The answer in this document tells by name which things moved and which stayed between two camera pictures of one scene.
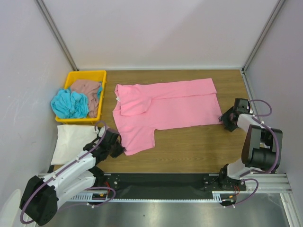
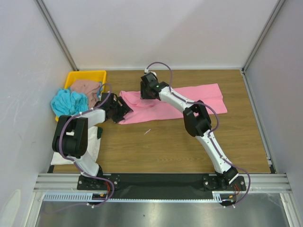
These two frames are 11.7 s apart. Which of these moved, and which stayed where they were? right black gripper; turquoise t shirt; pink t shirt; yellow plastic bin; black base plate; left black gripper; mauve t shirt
Moved: pink t shirt; right black gripper; left black gripper
Stayed: turquoise t shirt; black base plate; mauve t shirt; yellow plastic bin
